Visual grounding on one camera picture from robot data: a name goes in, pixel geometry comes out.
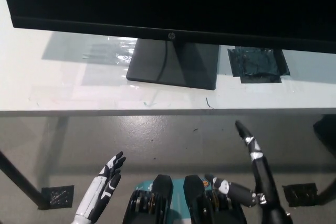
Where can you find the black tape patch on desk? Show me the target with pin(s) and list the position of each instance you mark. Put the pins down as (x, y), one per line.
(258, 62)

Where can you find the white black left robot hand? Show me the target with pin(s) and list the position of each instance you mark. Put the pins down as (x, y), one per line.
(101, 182)

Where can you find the black tape floor patch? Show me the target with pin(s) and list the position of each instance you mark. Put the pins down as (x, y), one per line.
(300, 194)
(58, 195)

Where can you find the black HP computer monitor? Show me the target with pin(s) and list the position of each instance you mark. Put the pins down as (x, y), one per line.
(168, 1)

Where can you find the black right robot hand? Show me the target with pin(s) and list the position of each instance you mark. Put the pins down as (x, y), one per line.
(262, 174)

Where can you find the clear plastic sheet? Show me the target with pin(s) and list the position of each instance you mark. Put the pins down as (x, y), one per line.
(113, 52)

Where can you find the black object under desk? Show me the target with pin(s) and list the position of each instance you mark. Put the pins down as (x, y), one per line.
(326, 134)

